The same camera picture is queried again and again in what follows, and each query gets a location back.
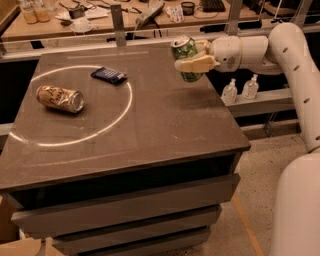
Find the green soda can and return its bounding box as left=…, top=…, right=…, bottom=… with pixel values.
left=171, top=35, right=202, bottom=82

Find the clear sanitizer bottle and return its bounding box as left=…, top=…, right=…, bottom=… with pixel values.
left=242, top=74, right=259, bottom=100
left=221, top=78, right=237, bottom=105

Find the small black device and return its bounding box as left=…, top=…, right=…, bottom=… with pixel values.
left=68, top=6, right=85, bottom=19

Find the right clear sanitizer bottle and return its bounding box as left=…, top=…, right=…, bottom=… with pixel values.
left=242, top=74, right=259, bottom=100

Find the orange soda can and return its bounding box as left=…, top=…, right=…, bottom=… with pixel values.
left=36, top=85, right=84, bottom=113

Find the dark blue snack packet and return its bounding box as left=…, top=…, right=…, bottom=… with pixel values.
left=91, top=67, right=126, bottom=85

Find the grey drawer cabinet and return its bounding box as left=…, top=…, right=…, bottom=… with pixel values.
left=0, top=46, right=249, bottom=256

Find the small black bowl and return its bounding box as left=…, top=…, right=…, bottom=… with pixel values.
left=181, top=1, right=195, bottom=16

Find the metal upright bracket left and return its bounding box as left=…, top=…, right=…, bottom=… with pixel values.
left=111, top=4, right=126, bottom=46

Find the metal upright bracket right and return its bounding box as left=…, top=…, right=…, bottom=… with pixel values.
left=224, top=0, right=243, bottom=36

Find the white patterned card box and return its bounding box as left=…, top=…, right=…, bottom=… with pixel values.
left=166, top=6, right=184, bottom=23

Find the metal upright bracket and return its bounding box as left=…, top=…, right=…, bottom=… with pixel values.
left=224, top=0, right=243, bottom=36
left=111, top=4, right=126, bottom=46

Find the orange liquid jar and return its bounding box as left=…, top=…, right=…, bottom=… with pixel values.
left=18, top=0, right=38, bottom=24
left=32, top=0, right=50, bottom=22

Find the black keyboard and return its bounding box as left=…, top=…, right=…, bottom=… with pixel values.
left=200, top=0, right=226, bottom=12

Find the orange liquid jar right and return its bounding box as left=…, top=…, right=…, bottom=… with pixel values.
left=32, top=0, right=50, bottom=22

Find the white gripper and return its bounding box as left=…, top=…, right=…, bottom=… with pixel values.
left=174, top=36, right=241, bottom=73

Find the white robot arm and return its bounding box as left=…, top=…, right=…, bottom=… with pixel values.
left=175, top=22, right=320, bottom=256

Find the orange liquid jar left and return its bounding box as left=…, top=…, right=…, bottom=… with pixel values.
left=18, top=0, right=38, bottom=24

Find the left clear sanitizer bottle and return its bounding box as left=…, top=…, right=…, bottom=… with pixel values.
left=221, top=78, right=237, bottom=105

